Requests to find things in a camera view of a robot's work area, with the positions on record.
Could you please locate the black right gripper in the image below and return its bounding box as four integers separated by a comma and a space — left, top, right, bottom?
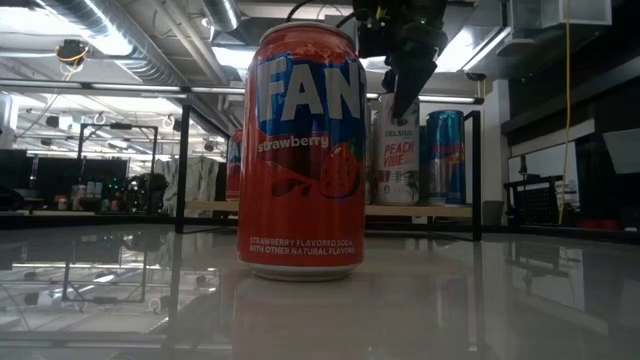
352, 0, 449, 120

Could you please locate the black round ceiling device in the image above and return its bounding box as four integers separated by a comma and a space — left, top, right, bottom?
54, 38, 90, 65

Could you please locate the silver ventilation duct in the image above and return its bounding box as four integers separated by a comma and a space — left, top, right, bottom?
29, 0, 189, 86
199, 0, 241, 34

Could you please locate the small blue silver energy can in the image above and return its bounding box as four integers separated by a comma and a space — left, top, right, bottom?
424, 109, 467, 206

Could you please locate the black wire rack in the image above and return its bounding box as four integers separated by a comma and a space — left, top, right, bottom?
502, 154, 581, 227

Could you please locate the black metal frame stand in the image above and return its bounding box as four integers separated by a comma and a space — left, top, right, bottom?
77, 122, 160, 216

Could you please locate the white ceiling light strip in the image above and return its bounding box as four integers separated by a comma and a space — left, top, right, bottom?
462, 24, 516, 74
0, 79, 246, 96

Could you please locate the gray cup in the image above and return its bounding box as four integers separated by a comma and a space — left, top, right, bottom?
482, 199, 506, 229

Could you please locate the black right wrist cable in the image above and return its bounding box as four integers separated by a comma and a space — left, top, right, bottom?
284, 0, 361, 26

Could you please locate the Celsius Peach Vibe can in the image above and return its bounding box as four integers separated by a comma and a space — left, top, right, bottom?
372, 92, 421, 206

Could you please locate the black metal table frame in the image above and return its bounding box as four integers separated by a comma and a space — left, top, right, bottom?
0, 212, 640, 246

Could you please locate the red strawberry soda can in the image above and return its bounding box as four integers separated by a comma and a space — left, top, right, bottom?
225, 128, 245, 202
237, 20, 369, 282

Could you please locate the white table sheet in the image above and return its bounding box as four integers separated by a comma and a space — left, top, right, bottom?
0, 224, 640, 360

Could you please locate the wooden shelf black wire frame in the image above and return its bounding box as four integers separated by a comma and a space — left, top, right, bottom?
174, 87, 485, 242

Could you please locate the yellow hanging cable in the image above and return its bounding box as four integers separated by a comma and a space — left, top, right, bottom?
557, 0, 574, 226

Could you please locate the white hanging cloth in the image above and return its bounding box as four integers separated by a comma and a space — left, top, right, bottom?
154, 157, 221, 217

